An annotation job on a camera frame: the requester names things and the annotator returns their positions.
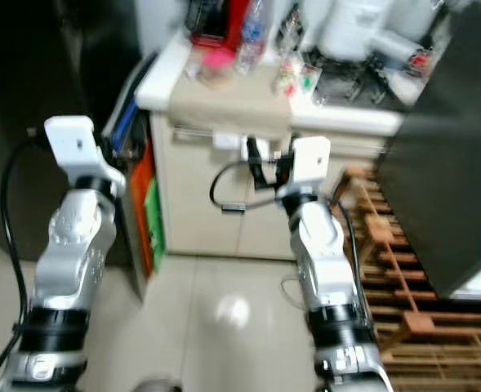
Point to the red box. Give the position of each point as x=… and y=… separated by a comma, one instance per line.
x=232, y=20

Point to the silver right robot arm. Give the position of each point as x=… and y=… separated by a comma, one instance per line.
x=326, y=261

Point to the blue cutting board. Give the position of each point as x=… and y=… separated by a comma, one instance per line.
x=124, y=122

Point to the beige kitchen cabinet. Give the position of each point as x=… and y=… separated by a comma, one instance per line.
x=199, y=204

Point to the green cutting board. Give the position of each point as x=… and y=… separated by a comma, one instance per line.
x=155, y=229

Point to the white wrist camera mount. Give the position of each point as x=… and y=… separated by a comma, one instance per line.
x=309, y=159
x=73, y=143

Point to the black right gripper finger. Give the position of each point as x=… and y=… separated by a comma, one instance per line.
x=253, y=162

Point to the black counter tray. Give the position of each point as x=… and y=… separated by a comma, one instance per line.
x=362, y=86

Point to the beige counter cloth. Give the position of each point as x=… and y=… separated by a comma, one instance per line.
x=232, y=104

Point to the orange cutting board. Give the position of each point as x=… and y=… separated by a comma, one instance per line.
x=140, y=212

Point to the white paper tag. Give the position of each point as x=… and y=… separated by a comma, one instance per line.
x=225, y=140

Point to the small grey fridge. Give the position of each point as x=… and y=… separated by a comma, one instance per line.
x=444, y=163

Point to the small colourful label jar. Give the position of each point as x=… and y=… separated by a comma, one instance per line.
x=309, y=80
x=285, y=77

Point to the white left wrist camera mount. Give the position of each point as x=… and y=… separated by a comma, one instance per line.
x=73, y=143

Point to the silver towel rail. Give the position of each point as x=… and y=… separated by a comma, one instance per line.
x=191, y=131

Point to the grey left robot leg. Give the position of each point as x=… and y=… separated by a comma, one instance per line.
x=157, y=386

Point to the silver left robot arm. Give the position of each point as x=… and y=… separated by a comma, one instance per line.
x=69, y=253

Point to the wooden slatted rack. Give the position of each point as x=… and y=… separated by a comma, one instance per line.
x=436, y=343

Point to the clear water bottle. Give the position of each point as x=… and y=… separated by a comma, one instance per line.
x=252, y=37

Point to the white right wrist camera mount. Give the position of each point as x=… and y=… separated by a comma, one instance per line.
x=309, y=159

